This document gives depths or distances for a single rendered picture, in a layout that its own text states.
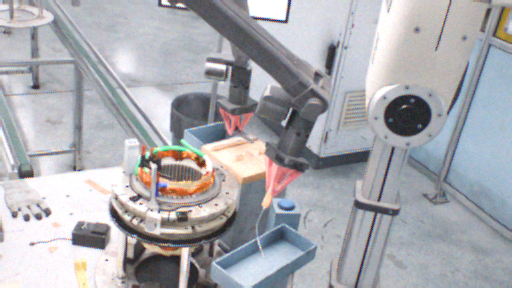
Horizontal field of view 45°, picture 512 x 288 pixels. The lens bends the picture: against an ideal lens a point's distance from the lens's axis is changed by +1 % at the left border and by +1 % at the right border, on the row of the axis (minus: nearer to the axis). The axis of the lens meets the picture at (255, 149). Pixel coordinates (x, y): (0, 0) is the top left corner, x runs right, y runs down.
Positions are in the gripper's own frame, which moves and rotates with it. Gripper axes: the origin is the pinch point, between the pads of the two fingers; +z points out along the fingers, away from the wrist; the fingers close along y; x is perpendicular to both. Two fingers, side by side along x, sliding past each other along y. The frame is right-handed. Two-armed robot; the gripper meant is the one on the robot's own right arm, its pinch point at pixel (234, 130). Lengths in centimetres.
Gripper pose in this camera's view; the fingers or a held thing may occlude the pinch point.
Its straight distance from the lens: 175.7
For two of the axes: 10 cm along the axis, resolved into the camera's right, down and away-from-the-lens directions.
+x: 6.4, 4.2, -6.4
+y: -7.6, 2.2, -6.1
